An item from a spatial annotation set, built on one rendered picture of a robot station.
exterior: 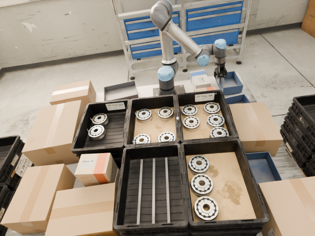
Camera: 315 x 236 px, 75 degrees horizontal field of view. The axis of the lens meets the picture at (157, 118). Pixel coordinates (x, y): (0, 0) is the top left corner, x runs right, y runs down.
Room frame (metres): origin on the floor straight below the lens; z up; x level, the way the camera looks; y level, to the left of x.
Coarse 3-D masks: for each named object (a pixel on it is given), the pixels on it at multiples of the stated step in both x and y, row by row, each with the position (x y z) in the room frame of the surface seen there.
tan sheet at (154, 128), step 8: (136, 112) 1.04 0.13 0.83; (152, 112) 1.01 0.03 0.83; (136, 120) 0.96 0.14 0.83; (152, 120) 0.94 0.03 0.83; (160, 120) 0.92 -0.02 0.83; (168, 120) 0.91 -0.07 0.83; (136, 128) 0.89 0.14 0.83; (144, 128) 0.88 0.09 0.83; (152, 128) 0.87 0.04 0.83; (160, 128) 0.86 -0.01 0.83; (168, 128) 0.84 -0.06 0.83; (152, 136) 0.80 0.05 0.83; (176, 136) 0.77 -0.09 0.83
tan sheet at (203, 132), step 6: (180, 108) 1.00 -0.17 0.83; (198, 108) 0.97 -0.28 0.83; (180, 114) 0.95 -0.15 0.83; (198, 114) 0.92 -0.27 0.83; (204, 114) 0.91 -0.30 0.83; (204, 120) 0.86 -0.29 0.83; (204, 126) 0.81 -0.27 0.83; (186, 132) 0.79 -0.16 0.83; (192, 132) 0.78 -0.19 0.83; (198, 132) 0.77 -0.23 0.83; (204, 132) 0.76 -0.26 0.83; (186, 138) 0.74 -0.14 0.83; (192, 138) 0.74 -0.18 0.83; (198, 138) 0.73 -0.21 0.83
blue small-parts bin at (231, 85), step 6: (228, 72) 1.37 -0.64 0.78; (234, 72) 1.36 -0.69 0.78; (228, 78) 1.37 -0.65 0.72; (234, 78) 1.34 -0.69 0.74; (222, 84) 1.31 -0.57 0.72; (228, 84) 1.30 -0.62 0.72; (234, 84) 1.28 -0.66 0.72; (240, 84) 1.21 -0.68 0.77; (222, 90) 1.20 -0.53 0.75; (228, 90) 1.18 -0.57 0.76; (234, 90) 1.18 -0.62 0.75; (240, 90) 1.18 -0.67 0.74
